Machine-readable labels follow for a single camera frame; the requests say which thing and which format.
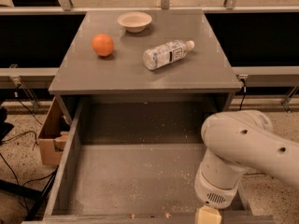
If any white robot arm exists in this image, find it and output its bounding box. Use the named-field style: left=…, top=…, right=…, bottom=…
left=194, top=110, right=299, bottom=224

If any metal railing frame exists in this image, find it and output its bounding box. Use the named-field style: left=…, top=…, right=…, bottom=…
left=0, top=0, right=299, bottom=114

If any black floor cable left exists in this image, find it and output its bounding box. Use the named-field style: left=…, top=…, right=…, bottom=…
left=0, top=130, right=59, bottom=213

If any black tripod stand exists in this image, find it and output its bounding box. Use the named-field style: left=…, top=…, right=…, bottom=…
left=0, top=169, right=57, bottom=221

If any grey top drawer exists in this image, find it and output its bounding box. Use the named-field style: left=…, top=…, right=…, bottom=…
left=21, top=96, right=277, bottom=224

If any black floor cable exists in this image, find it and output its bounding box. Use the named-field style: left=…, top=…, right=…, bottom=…
left=0, top=130, right=59, bottom=213
left=242, top=171, right=265, bottom=177

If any black cable behind cabinet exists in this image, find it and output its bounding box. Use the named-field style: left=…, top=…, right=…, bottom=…
left=237, top=77, right=248, bottom=112

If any brown cardboard box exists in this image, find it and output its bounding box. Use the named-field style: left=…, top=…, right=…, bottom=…
left=38, top=98, right=70, bottom=165

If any orange fruit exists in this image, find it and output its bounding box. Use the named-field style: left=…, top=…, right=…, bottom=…
left=92, top=34, right=114, bottom=57

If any grey drawer cabinet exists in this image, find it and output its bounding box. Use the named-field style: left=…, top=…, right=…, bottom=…
left=49, top=9, right=241, bottom=119

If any clear plastic water bottle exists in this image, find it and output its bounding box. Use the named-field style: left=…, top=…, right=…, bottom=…
left=143, top=40, right=195, bottom=71

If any white paper bowl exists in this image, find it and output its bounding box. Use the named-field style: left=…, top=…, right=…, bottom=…
left=118, top=12, right=152, bottom=33

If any black floor cable right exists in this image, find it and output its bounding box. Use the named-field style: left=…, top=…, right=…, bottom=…
left=242, top=171, right=265, bottom=177

